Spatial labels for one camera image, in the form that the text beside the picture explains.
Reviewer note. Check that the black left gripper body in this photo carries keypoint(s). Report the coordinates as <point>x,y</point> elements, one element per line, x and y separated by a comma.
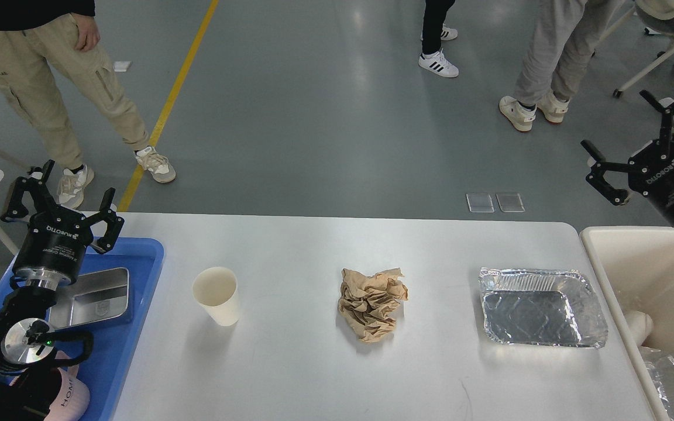
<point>54,245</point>

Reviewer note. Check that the metal rectangular tin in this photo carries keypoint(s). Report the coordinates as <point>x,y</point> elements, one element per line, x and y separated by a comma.
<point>99,299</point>

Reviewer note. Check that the cream paper cup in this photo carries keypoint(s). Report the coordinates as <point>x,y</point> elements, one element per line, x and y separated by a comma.
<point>216,291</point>

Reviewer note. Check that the aluminium foil tray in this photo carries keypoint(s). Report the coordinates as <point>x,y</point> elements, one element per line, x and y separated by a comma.
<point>541,308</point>

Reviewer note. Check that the pink mug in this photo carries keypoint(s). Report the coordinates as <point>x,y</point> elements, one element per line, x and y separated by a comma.
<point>53,393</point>

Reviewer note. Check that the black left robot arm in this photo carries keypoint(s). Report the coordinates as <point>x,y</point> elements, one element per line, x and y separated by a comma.
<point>26,339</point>

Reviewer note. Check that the white office chair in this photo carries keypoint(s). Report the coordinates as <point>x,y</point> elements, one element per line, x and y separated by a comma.
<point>657,16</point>

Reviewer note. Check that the clear floor plate right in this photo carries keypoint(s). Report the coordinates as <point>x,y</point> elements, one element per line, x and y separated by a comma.
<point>510,202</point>

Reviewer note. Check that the clear floor plate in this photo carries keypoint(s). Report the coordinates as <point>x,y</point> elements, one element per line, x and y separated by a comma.
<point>480,203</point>
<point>510,202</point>

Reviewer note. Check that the cream plastic bin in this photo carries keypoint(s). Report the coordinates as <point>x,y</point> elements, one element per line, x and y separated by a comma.
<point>635,268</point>

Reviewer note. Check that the blue plastic tray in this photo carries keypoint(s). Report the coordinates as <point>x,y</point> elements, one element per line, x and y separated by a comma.
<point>105,370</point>

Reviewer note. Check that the clear floor plate left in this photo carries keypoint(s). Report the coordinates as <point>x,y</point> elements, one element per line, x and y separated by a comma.
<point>480,203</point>

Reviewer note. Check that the person in grey trousers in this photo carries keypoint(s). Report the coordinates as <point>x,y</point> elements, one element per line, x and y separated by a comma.
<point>565,37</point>

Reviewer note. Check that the person in beige trousers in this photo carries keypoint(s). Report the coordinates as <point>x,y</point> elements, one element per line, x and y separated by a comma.
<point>37,37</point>

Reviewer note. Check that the person in black trousers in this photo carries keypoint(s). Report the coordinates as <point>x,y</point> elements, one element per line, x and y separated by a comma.
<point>434,31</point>

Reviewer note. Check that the foil tray inside bin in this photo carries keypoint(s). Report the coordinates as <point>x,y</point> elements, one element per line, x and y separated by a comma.
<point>660,366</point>

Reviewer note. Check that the crumpled brown paper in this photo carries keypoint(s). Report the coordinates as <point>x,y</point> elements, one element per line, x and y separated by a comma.
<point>367,302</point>

